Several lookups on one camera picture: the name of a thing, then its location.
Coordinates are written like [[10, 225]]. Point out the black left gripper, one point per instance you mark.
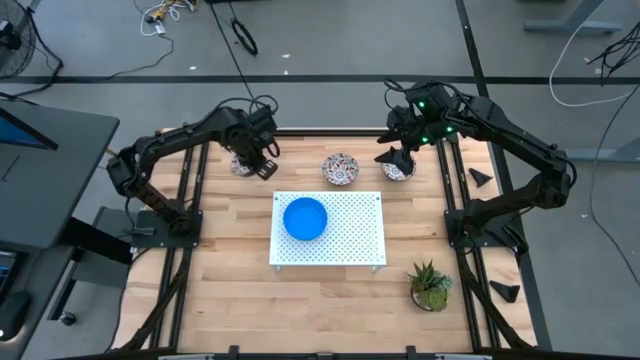
[[252, 135]]

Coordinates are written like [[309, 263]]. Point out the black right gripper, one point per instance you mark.
[[425, 115]]

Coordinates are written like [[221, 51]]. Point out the dark patterned ceramic bowl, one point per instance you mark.
[[340, 169], [407, 175], [237, 167]]

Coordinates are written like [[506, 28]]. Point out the blue plastic bowl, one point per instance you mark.
[[305, 219]]

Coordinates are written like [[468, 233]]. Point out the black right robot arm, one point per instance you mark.
[[515, 135]]

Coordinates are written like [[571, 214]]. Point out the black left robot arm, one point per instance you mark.
[[165, 142]]

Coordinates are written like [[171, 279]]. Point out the black triangular plastic piece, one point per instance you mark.
[[506, 291], [480, 177]]

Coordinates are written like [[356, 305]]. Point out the white perforated metal shelf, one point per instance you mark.
[[350, 235]]

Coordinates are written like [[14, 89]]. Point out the potted green succulent plant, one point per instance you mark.
[[429, 290]]

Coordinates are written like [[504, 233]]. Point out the black desk leg base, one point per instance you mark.
[[95, 240]]

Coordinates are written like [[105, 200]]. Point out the dark grey desk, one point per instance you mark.
[[60, 175], [35, 280]]

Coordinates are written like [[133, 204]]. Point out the grey desk foot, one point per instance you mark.
[[600, 154], [570, 26]]

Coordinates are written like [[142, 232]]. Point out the computer monitor screen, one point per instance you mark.
[[20, 135]]

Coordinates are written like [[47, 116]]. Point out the black caster wheel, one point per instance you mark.
[[68, 318]]

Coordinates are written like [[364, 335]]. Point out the black floor fan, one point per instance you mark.
[[12, 50]]

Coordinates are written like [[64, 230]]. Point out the black keyboard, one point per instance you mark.
[[6, 275]]

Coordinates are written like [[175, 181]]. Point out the black computer mouse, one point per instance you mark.
[[14, 315]]

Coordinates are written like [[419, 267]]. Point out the black aluminium table frame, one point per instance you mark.
[[325, 132]]

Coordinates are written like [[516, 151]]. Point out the black frame bracket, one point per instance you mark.
[[411, 352], [233, 352]]

